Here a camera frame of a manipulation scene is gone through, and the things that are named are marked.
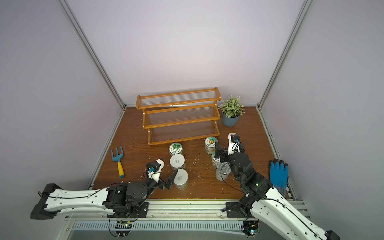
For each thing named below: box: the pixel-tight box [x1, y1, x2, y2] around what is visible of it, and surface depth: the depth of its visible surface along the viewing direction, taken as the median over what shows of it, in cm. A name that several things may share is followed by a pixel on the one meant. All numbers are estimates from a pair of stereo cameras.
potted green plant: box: [218, 94, 246, 127], surface depth 99 cm
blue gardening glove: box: [269, 158, 289, 199], surface depth 87 cm
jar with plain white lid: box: [169, 153, 186, 170], surface depth 83 cm
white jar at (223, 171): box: [216, 162, 232, 182], surface depth 77 cm
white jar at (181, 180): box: [173, 168, 189, 191], surface depth 76 cm
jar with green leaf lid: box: [168, 142, 183, 156], surface depth 89 cm
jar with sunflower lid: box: [204, 136, 219, 155], surface depth 91 cm
